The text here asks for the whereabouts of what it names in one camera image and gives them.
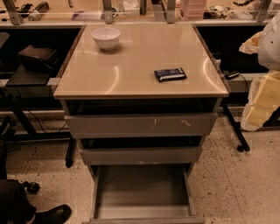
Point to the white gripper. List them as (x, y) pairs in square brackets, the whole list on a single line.
[(270, 48)]

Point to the dark blue rxbar wrapper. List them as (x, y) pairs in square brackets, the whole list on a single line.
[(171, 74)]

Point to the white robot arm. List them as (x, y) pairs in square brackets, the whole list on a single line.
[(266, 44)]

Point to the grey top drawer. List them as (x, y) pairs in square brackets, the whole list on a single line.
[(170, 125)]

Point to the grey drawer cabinet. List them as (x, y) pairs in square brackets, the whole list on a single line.
[(122, 81)]

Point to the grey middle drawer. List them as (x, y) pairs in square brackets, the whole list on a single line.
[(141, 156)]

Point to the grey open bottom drawer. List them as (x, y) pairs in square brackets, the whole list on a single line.
[(142, 194)]

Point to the black table leg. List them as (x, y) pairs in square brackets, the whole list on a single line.
[(243, 146)]

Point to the small black device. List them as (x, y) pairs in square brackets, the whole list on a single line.
[(231, 75)]

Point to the pink stacked trays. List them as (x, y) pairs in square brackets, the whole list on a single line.
[(192, 9)]

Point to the white ceramic bowl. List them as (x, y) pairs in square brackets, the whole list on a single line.
[(106, 38)]

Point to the black box on shelf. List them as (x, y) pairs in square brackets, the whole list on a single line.
[(38, 59)]

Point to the black shoe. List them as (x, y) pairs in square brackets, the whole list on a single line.
[(58, 215)]

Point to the black side table stand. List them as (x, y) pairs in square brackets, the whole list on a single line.
[(23, 93)]

